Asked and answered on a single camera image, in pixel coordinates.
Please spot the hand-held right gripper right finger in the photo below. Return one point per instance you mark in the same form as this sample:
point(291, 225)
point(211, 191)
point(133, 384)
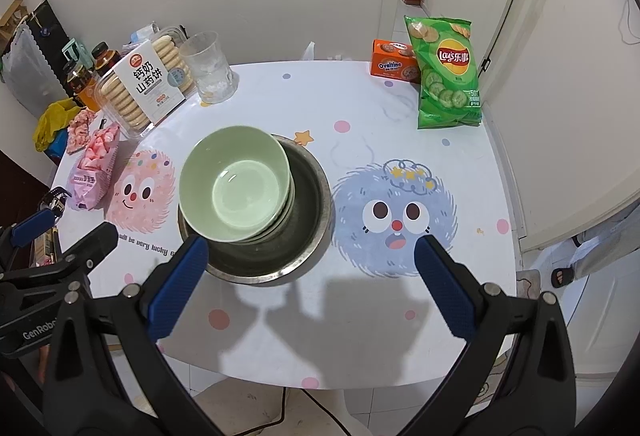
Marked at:
point(445, 288)

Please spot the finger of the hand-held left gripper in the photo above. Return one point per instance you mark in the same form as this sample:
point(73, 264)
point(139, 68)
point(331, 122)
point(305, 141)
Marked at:
point(32, 228)
point(95, 243)

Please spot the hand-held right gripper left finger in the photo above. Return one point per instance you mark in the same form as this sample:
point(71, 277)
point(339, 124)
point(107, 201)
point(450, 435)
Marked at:
point(175, 288)

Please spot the green ribbed bowl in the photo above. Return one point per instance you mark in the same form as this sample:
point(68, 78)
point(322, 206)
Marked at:
point(235, 186)
point(294, 196)

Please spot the large steel bowl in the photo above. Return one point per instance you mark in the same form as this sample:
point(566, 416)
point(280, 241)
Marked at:
point(307, 216)

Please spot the small brown box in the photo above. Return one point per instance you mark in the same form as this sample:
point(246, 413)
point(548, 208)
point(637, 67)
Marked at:
point(44, 248)

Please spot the black wristwatch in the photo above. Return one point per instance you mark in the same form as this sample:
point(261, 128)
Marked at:
point(55, 201)

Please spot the dark wooden cabinet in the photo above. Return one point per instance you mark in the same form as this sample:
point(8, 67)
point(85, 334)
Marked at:
point(20, 181)

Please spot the pink strawberry snack bag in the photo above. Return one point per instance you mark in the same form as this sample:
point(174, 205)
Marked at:
point(92, 170)

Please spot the small pink snack bag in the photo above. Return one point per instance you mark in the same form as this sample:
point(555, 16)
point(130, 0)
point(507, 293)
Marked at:
point(80, 130)

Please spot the yellow cloth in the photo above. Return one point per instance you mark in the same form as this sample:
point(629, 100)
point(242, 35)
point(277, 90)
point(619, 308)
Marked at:
point(52, 120)

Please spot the black slipper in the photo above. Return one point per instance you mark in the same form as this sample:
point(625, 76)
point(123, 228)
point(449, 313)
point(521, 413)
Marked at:
point(562, 278)

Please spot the orange juice bottle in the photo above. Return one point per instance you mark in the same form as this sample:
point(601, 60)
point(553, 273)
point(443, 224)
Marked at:
point(85, 90)

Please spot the white plastic bag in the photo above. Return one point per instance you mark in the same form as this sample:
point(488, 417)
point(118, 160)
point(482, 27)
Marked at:
point(30, 75)

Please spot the biscuit tray pack white label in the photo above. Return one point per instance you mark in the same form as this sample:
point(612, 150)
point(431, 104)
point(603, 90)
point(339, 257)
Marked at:
point(145, 85)

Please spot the person's grey trouser leg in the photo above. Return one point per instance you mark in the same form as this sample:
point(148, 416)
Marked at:
point(610, 246)

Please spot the mint green container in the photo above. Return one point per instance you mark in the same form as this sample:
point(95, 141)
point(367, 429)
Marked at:
point(75, 50)

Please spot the dark drink bottle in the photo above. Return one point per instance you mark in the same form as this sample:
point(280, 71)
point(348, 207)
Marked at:
point(107, 60)

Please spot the black bag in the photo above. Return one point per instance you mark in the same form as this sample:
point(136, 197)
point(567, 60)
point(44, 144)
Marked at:
point(50, 28)

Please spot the clear drinking glass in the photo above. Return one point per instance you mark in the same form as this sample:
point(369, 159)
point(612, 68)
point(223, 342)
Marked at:
point(207, 70)

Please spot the brown paper bag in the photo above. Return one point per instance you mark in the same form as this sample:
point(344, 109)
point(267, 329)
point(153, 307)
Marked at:
point(12, 20)

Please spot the green chips bag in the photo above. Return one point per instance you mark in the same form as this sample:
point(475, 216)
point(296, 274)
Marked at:
point(445, 75)

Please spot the orange biscuit box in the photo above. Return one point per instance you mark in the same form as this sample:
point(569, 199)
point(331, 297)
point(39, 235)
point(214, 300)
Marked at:
point(392, 60)

